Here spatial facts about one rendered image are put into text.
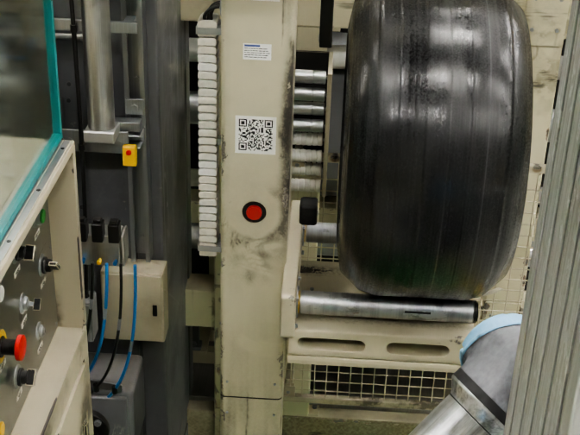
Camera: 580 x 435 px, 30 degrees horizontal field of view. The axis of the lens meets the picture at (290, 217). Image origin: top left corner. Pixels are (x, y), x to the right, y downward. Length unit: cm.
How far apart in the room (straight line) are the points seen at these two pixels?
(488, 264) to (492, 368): 45
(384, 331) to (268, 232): 29
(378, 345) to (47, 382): 62
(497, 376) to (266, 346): 84
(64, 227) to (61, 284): 12
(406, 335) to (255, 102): 53
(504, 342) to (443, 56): 55
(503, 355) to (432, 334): 63
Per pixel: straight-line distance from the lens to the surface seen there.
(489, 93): 180
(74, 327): 203
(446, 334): 209
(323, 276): 236
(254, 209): 205
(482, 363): 148
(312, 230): 230
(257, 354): 223
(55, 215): 192
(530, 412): 90
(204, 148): 202
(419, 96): 179
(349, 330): 208
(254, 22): 191
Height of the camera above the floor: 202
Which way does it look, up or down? 28 degrees down
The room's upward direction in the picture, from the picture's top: 2 degrees clockwise
